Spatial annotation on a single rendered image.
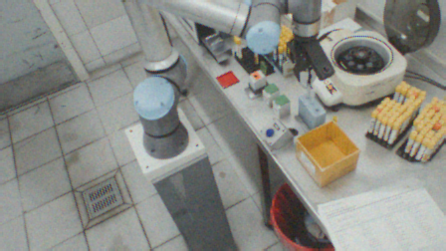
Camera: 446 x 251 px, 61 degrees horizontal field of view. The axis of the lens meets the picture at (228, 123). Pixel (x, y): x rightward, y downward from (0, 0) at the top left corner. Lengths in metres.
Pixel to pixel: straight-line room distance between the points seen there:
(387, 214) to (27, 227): 1.98
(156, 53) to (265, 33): 0.40
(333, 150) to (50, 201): 1.80
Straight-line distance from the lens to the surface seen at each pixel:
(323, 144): 1.24
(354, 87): 1.28
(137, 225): 2.21
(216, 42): 1.53
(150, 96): 1.10
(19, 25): 2.85
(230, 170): 2.25
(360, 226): 1.10
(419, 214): 1.15
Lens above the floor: 1.88
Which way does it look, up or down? 50 degrees down
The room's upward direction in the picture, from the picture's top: 12 degrees counter-clockwise
